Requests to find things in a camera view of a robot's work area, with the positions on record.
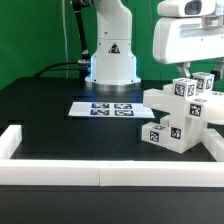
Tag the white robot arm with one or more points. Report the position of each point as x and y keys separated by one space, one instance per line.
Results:
x=113 y=65

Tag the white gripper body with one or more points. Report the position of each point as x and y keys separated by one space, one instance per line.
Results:
x=186 y=40

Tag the white base tag sheet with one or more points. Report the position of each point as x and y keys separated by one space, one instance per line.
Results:
x=111 y=110

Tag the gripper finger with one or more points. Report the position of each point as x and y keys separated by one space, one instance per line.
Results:
x=218 y=71
x=183 y=69

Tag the white obstacle fence wall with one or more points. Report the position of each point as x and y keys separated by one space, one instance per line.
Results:
x=101 y=173

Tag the small white tagged cube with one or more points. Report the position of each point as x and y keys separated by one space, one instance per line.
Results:
x=204 y=81

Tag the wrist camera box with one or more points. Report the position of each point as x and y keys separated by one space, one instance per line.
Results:
x=186 y=8

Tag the white chair back part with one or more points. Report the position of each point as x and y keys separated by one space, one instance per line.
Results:
x=189 y=118

